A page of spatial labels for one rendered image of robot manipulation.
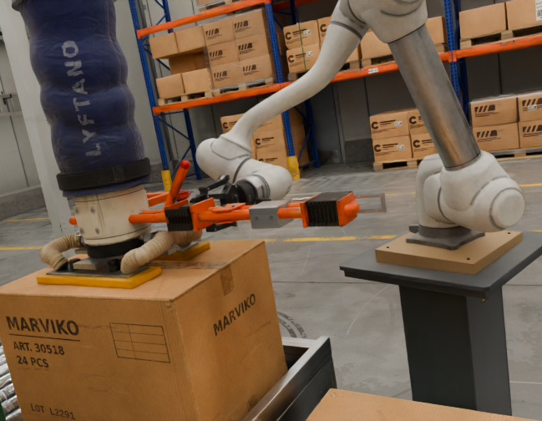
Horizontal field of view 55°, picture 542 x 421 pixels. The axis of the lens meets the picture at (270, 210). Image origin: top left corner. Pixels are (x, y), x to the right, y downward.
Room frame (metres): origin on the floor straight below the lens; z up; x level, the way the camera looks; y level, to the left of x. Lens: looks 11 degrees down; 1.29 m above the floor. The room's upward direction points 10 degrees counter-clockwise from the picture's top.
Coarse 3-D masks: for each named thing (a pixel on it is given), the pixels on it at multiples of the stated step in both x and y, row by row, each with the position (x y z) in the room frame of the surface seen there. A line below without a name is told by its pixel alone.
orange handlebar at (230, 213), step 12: (168, 192) 1.55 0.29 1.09; (156, 204) 1.49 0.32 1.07; (228, 204) 1.16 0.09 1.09; (240, 204) 1.13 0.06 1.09; (288, 204) 1.06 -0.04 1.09; (348, 204) 0.96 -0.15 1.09; (72, 216) 1.38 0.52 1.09; (132, 216) 1.25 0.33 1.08; (144, 216) 1.22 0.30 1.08; (156, 216) 1.20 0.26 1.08; (204, 216) 1.13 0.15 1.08; (216, 216) 1.11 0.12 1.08; (228, 216) 1.09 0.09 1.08; (240, 216) 1.07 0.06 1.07; (288, 216) 1.01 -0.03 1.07; (300, 216) 1.00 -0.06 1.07
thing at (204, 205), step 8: (184, 200) 1.22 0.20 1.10; (208, 200) 1.18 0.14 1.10; (168, 208) 1.17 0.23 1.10; (176, 208) 1.20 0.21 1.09; (184, 208) 1.13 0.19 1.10; (192, 208) 1.13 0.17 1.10; (200, 208) 1.15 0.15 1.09; (208, 208) 1.17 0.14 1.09; (168, 216) 1.16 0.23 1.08; (176, 216) 1.14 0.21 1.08; (184, 216) 1.14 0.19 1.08; (192, 216) 1.13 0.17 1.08; (168, 224) 1.16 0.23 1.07; (176, 224) 1.15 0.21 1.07; (184, 224) 1.13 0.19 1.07; (192, 224) 1.13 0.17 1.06; (200, 224) 1.14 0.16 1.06; (208, 224) 1.16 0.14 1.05
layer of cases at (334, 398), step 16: (336, 400) 1.20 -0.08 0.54; (352, 400) 1.19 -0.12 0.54; (368, 400) 1.17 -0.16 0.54; (384, 400) 1.16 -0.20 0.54; (400, 400) 1.15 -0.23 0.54; (320, 416) 1.14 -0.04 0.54; (336, 416) 1.13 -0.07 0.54; (352, 416) 1.12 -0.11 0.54; (368, 416) 1.11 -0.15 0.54; (384, 416) 1.10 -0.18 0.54; (400, 416) 1.09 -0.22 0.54; (416, 416) 1.08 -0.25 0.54; (432, 416) 1.07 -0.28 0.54; (448, 416) 1.06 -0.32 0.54; (464, 416) 1.05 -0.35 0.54; (480, 416) 1.04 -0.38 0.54; (496, 416) 1.03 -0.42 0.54
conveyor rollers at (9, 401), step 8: (0, 344) 2.01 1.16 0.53; (0, 352) 1.91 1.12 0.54; (0, 360) 1.82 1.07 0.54; (0, 368) 1.73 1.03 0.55; (0, 376) 1.72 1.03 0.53; (8, 376) 1.66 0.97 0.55; (0, 384) 1.63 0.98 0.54; (8, 384) 1.64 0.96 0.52; (0, 392) 1.55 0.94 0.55; (8, 392) 1.56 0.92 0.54; (8, 400) 1.48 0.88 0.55; (16, 400) 1.49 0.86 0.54; (8, 408) 1.46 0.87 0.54; (16, 408) 1.47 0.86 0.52; (8, 416) 1.38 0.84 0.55; (16, 416) 1.39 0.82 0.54
